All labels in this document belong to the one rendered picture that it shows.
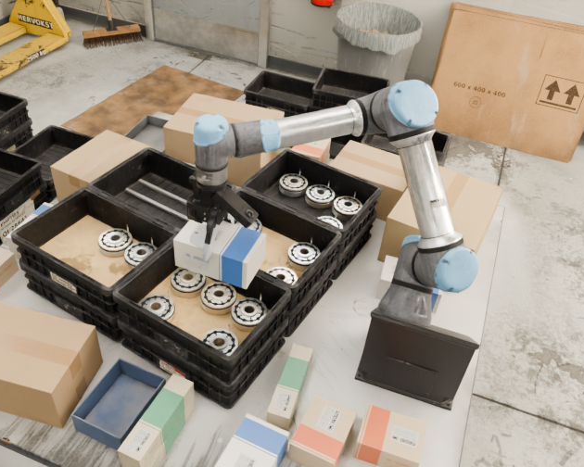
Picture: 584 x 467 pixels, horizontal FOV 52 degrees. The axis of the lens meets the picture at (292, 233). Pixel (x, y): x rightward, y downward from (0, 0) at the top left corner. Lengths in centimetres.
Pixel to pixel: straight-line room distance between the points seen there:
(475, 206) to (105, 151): 135
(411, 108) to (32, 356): 112
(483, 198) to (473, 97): 218
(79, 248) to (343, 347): 87
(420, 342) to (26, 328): 104
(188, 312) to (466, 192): 108
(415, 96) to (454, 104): 289
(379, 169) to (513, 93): 216
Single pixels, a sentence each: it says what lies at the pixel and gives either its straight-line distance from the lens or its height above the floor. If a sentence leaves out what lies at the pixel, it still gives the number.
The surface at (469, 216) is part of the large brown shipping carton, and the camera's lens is 212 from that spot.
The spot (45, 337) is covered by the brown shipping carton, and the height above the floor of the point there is 86.
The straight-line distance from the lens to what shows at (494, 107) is 435.
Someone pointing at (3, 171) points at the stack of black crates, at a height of 49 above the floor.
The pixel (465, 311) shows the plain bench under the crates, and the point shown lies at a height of 70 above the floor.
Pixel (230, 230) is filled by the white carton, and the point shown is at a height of 113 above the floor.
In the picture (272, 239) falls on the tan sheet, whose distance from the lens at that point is 197.
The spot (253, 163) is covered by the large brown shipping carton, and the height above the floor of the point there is 83.
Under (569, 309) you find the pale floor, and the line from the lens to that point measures 332.
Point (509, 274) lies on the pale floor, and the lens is 336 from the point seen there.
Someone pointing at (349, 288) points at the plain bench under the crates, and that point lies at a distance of 202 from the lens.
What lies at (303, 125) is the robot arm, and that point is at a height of 137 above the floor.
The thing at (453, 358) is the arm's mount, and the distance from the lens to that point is 164.
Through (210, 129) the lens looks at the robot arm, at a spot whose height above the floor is 146.
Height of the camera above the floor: 214
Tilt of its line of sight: 41 degrees down
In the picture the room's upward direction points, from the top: 6 degrees clockwise
